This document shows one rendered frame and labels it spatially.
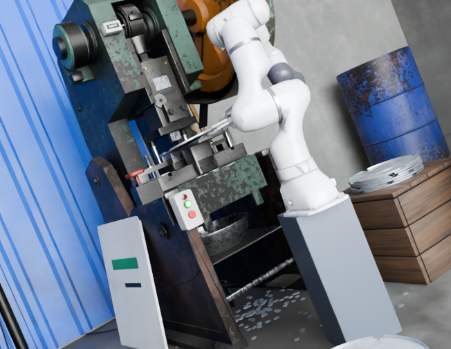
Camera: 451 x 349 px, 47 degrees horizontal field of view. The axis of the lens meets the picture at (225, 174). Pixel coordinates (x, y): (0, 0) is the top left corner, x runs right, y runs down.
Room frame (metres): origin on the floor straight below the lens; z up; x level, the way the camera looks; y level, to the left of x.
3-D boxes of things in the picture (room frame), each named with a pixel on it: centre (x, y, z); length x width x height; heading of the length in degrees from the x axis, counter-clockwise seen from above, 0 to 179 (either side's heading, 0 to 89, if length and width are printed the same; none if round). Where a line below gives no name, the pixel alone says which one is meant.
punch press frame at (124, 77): (2.40, 0.22, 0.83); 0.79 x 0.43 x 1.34; 31
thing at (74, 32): (2.17, 0.37, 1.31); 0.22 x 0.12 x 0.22; 31
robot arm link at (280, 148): (1.61, -0.25, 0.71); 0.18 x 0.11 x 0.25; 98
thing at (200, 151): (2.13, 0.05, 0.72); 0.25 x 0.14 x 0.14; 31
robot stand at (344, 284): (1.61, -0.21, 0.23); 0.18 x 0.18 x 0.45; 12
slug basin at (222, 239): (2.28, 0.14, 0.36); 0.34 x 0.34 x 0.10
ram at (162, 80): (2.24, 0.12, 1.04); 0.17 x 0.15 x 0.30; 31
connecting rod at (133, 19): (2.28, 0.14, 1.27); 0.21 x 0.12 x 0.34; 31
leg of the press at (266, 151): (2.54, -0.01, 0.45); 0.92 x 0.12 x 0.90; 31
